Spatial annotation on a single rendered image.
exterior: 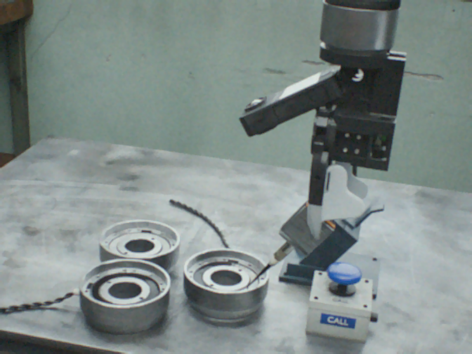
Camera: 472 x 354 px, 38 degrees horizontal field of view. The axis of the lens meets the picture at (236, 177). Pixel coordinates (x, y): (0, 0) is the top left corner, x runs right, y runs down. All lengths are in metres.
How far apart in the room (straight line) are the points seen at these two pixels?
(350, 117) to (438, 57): 1.69
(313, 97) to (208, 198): 0.46
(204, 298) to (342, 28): 0.35
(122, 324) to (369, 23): 0.41
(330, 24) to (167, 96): 1.87
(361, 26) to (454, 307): 0.41
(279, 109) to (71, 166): 0.60
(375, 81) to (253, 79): 1.74
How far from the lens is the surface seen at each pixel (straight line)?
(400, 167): 2.49
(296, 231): 0.78
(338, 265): 0.82
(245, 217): 1.07
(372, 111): 0.71
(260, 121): 0.73
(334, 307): 0.80
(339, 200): 0.74
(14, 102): 2.73
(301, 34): 2.38
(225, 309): 0.82
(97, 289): 0.83
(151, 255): 0.90
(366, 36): 0.68
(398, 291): 0.94
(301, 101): 0.71
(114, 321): 0.79
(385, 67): 0.70
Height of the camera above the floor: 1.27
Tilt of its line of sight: 23 degrees down
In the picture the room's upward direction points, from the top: 4 degrees clockwise
